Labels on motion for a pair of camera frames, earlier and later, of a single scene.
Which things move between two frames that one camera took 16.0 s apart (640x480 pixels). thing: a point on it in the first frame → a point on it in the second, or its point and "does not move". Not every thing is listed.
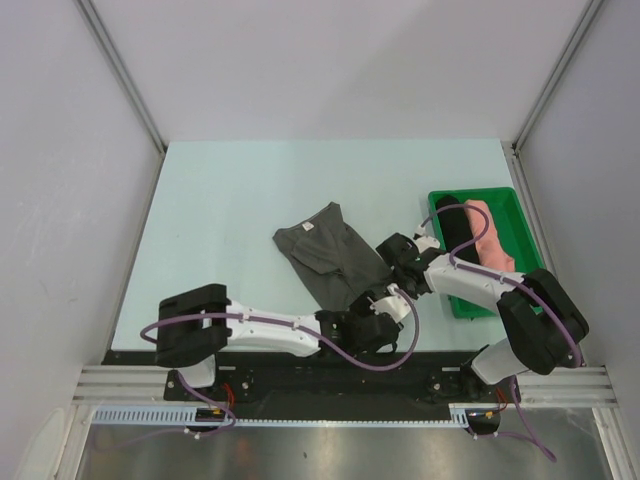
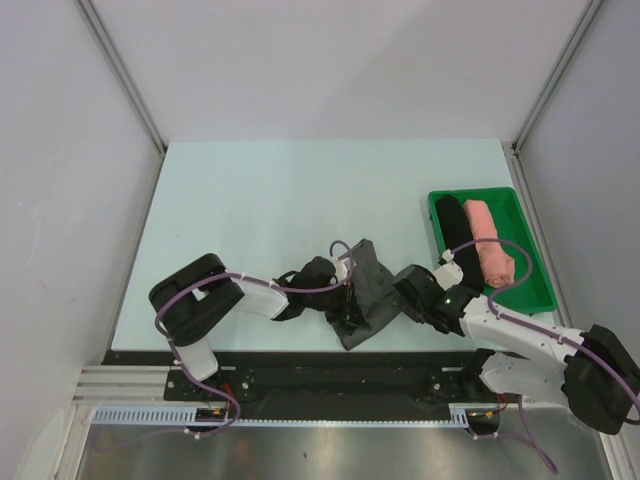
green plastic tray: (513, 231) does not move
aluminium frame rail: (121, 385) does not move
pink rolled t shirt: (490, 251) does not move
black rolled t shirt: (457, 229) does not move
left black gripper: (361, 304) → (347, 312)
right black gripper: (411, 292) → (409, 309)
